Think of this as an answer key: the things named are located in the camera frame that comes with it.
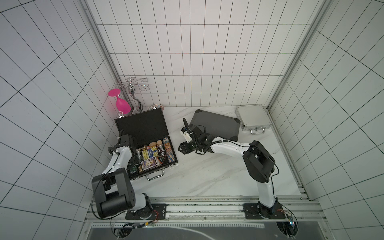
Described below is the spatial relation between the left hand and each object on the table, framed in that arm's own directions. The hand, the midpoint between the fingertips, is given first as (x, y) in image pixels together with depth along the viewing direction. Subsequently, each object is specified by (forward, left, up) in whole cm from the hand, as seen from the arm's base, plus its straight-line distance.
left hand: (128, 168), depth 83 cm
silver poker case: (+39, -81, 0) cm, 90 cm away
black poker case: (+12, -12, -2) cm, 17 cm away
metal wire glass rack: (+45, +3, +25) cm, 52 cm away
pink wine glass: (+38, +11, +10) cm, 41 cm away
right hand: (+15, -30, +3) cm, 34 cm away
